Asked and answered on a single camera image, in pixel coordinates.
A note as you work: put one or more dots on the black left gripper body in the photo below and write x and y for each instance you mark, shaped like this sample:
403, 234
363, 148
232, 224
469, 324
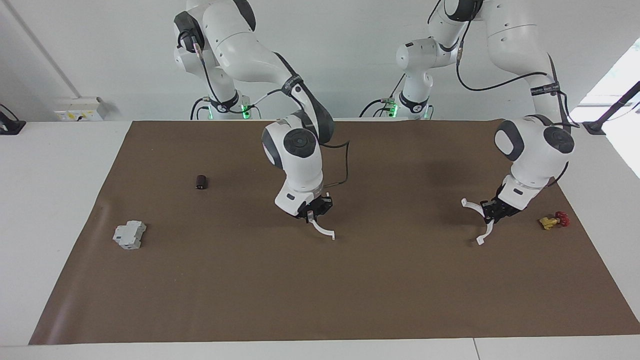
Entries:
507, 202

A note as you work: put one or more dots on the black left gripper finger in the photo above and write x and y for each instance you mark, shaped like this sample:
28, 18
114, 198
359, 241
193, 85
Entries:
487, 206
492, 218

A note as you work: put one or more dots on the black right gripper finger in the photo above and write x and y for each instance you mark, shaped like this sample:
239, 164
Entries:
308, 216
318, 213

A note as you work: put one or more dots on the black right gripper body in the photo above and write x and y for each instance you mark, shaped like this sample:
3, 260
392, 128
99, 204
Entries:
317, 204

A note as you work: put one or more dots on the white half pipe clamp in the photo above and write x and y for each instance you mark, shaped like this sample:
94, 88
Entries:
324, 231
473, 206

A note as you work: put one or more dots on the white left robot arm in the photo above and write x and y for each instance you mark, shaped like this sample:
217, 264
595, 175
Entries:
537, 150

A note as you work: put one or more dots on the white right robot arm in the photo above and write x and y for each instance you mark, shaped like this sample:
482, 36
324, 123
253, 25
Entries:
300, 170

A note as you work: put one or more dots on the brown table mat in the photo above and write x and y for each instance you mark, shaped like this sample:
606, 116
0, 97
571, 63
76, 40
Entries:
320, 290

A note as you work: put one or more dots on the dark brown small cylinder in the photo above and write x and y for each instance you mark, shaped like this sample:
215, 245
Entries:
201, 182

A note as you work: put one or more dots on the black pole stand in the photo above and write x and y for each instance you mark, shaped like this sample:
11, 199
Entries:
595, 127

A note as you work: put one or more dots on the white circuit breaker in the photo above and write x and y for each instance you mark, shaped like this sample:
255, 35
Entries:
129, 235

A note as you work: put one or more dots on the black stand base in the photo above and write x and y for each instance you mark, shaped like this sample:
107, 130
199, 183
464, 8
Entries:
10, 127

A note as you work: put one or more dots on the white wall socket box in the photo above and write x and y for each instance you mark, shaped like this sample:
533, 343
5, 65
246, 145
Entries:
80, 109

